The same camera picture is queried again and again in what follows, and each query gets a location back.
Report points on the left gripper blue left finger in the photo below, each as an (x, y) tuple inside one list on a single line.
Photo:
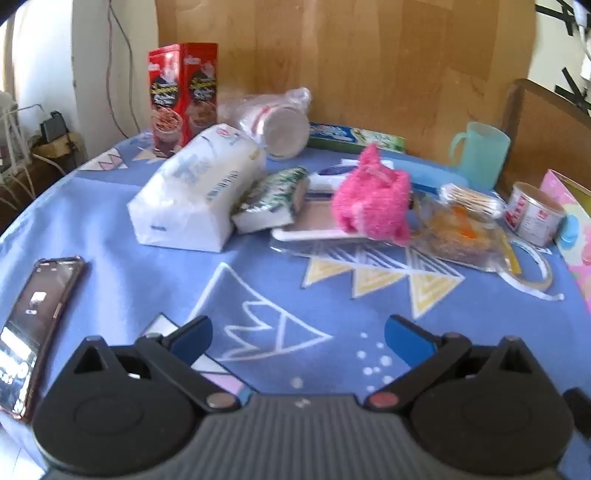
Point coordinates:
[(172, 356)]

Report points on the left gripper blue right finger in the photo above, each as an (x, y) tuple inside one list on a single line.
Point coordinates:
[(430, 358)]

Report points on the clear tape roll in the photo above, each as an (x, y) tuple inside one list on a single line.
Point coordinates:
[(528, 271)]

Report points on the snack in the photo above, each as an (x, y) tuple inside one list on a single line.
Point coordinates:
[(460, 226)]

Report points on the pink fluffy sock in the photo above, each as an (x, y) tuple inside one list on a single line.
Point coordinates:
[(373, 200)]

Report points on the green patterned tissue pack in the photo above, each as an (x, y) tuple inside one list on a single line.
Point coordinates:
[(271, 202)]

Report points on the white blue wipes pack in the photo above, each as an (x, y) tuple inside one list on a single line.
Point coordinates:
[(325, 182)]

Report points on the blue patterned tablecloth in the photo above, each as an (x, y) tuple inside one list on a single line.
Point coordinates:
[(302, 319)]

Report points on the large white tissue pack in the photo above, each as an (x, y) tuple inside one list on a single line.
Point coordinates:
[(187, 203)]

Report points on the red white tin can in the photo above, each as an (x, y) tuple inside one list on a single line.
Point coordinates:
[(533, 215)]

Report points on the pink macaron biscuit tin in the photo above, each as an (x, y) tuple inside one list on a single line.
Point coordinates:
[(573, 238)]

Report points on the teal plastic mug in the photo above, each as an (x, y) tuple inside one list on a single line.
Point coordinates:
[(482, 150)]

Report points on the green blue toothpaste box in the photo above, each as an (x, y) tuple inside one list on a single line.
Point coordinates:
[(347, 139)]

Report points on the plastic cups in bag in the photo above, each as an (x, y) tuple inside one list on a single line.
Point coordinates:
[(276, 122)]

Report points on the brown chair back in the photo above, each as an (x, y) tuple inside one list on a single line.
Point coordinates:
[(547, 132)]

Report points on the red cereal box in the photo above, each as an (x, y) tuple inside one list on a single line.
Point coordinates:
[(183, 93)]

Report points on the wooden pattern wall panel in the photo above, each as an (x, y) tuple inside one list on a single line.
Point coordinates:
[(421, 70)]

